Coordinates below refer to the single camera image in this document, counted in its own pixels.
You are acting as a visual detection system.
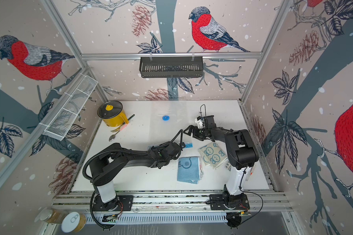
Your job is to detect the black wire shelf basket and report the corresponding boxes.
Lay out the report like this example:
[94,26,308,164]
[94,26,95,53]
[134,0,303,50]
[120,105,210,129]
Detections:
[139,56,204,78]

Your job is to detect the blue folded towel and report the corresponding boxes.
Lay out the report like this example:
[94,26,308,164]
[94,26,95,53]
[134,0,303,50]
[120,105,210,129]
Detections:
[177,156,202,184]

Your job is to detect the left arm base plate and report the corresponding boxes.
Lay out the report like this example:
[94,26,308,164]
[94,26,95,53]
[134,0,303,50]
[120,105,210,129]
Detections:
[90,195,134,212]

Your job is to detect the clear vacuum bag blue zip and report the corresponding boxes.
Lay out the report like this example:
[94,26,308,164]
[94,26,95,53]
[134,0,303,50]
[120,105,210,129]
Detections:
[133,100,203,149]

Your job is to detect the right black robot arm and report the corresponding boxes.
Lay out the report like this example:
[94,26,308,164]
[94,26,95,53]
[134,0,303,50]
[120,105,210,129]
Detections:
[183,116,259,210]

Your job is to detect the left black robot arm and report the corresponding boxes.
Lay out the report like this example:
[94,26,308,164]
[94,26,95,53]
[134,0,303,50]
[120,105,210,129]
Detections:
[82,142,185,211]

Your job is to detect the tin can white lid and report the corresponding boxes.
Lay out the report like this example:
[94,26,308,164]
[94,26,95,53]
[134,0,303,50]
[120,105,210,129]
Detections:
[61,212,86,233]

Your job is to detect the cream towel blue faces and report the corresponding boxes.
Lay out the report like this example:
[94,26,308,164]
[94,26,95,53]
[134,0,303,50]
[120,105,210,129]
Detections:
[198,142,227,169]

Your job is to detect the metal spoon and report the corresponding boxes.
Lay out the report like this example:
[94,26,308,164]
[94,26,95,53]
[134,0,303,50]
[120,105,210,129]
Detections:
[108,130,120,142]

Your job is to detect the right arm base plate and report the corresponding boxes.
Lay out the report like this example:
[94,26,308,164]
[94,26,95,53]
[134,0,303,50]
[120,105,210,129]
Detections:
[205,193,250,211]

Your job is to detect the pink handled fork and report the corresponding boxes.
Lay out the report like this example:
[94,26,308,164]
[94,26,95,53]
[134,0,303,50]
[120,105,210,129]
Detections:
[111,122,127,133]

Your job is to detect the glass jar amber content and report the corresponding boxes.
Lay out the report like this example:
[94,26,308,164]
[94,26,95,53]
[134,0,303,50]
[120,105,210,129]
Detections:
[34,207,68,224]

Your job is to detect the yellow pot with lid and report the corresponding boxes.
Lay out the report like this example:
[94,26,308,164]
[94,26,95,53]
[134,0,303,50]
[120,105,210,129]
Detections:
[97,100,129,127]

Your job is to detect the white mesh wall basket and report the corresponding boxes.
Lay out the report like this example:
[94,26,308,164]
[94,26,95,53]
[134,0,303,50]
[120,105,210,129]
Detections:
[43,75,98,141]

